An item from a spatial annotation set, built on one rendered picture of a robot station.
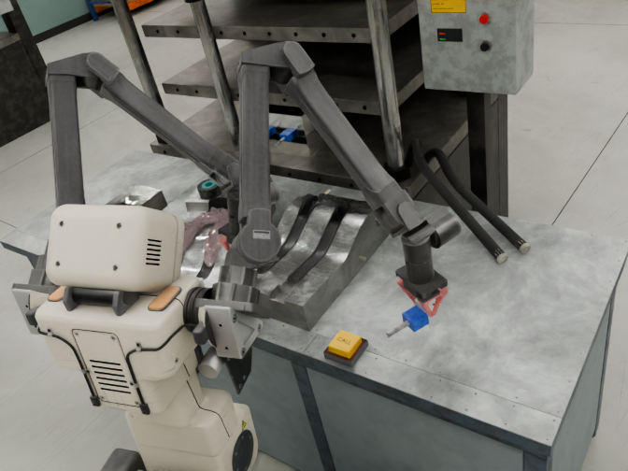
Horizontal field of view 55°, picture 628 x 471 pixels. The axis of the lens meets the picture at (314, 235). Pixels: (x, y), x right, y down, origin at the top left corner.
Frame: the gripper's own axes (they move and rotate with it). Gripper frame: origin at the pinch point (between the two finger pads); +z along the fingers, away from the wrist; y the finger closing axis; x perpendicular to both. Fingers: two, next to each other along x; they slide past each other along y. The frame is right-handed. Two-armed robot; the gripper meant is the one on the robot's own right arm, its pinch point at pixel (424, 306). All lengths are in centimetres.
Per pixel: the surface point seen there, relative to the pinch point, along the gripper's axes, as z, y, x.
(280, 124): 5, 120, -23
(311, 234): 5.0, 49.1, 2.9
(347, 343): 11.2, 12.3, 15.1
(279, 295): 8.6, 36.0, 20.9
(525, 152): 99, 150, -178
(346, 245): 5.5, 38.0, -1.8
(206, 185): 2, 94, 17
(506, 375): 15.4, -15.2, -8.6
